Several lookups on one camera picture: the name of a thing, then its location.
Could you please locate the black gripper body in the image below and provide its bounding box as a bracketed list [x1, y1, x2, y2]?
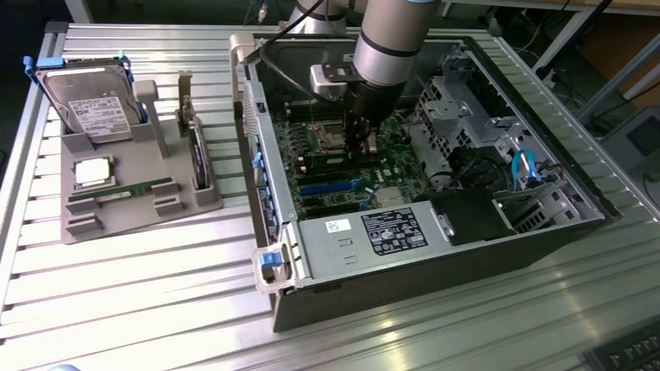
[345, 79, 408, 127]

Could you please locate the green RAM stick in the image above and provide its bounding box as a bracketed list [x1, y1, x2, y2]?
[67, 176, 175, 203]
[307, 151, 387, 166]

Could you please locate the CPU socket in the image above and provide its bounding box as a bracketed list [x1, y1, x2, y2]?
[305, 122, 348, 151]

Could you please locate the long black expansion slot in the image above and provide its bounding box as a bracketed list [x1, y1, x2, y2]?
[295, 163, 384, 187]

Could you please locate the blue expansion slot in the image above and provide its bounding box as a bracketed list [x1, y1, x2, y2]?
[299, 177, 367, 196]

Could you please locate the silver chipset heatsink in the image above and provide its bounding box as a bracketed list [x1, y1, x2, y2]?
[375, 188, 415, 206]

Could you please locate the metal disk bay cage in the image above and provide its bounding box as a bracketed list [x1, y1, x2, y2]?
[411, 45, 539, 187]

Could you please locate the short black expansion slot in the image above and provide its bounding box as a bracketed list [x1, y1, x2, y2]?
[303, 194, 363, 209]

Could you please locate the green motherboard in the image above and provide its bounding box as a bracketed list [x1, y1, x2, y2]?
[271, 100, 440, 224]

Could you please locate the grey power supply unit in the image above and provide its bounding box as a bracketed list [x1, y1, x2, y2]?
[295, 199, 457, 280]

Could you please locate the graphics card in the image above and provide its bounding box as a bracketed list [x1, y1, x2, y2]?
[176, 70, 213, 193]

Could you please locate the black open PC case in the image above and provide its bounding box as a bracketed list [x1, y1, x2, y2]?
[228, 32, 623, 334]

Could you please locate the grey parts rack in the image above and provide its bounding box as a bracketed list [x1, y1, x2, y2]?
[60, 69, 225, 247]

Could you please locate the grey computer tower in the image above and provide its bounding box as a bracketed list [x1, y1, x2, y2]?
[599, 107, 660, 195]

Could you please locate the silver CPU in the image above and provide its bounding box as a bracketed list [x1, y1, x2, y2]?
[73, 158, 112, 186]

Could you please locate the silver hard disk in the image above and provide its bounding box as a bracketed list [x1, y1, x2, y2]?
[41, 64, 141, 145]

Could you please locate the blue disk caddy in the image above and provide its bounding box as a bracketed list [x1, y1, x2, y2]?
[21, 53, 131, 150]

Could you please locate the black keyboard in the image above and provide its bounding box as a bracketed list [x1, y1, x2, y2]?
[580, 327, 660, 371]

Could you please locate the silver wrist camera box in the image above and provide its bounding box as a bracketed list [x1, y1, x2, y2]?
[308, 60, 359, 104]

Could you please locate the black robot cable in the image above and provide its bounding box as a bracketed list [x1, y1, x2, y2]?
[257, 0, 357, 104]

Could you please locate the blue SATA wire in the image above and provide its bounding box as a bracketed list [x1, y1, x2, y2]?
[508, 148, 544, 192]

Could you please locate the white desk frame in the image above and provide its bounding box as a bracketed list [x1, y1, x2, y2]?
[441, 0, 660, 78]

